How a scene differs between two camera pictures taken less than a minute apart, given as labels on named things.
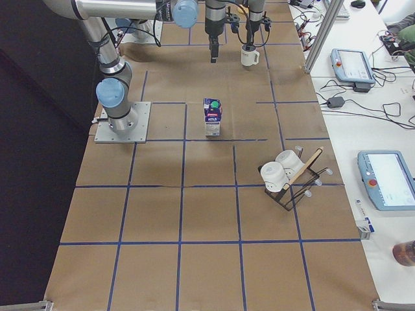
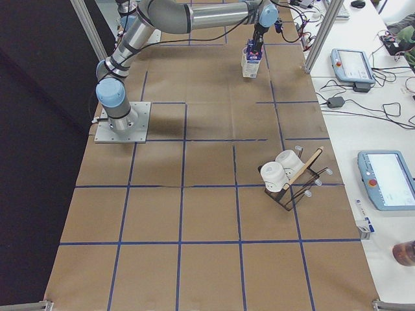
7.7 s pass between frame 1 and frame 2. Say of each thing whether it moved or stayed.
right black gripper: moved
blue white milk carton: moved
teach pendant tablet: stayed
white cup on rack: stayed
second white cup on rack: stayed
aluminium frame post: stayed
